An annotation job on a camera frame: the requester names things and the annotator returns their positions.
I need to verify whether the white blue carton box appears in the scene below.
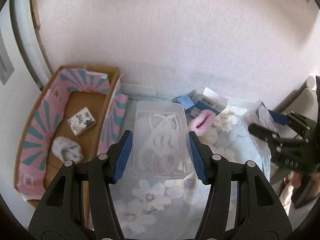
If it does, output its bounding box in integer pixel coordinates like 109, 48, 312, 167
190, 87, 228, 117

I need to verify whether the white floral sock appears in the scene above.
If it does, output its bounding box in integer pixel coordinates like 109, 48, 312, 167
51, 137, 83, 163

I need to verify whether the small dark blue box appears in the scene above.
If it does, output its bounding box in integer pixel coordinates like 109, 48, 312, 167
176, 94, 194, 111

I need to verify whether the person's right hand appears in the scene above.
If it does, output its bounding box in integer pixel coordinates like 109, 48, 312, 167
288, 171, 303, 189

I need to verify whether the pink teal cardboard box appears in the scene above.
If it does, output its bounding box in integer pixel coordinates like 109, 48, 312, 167
14, 65, 127, 207

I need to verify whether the small floral tissue pack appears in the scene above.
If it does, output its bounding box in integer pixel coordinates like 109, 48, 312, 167
67, 107, 97, 137

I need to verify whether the clear floss pick box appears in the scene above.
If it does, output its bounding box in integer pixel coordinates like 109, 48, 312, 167
131, 101, 194, 180

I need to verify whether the white fuzzy right sleeve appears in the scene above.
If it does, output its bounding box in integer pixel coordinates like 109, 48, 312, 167
279, 173, 319, 230

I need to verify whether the floss box printed lid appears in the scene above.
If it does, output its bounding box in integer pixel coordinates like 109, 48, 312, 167
241, 101, 279, 157

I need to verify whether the pink fluffy headband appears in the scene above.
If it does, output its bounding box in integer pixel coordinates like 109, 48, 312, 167
188, 109, 216, 137

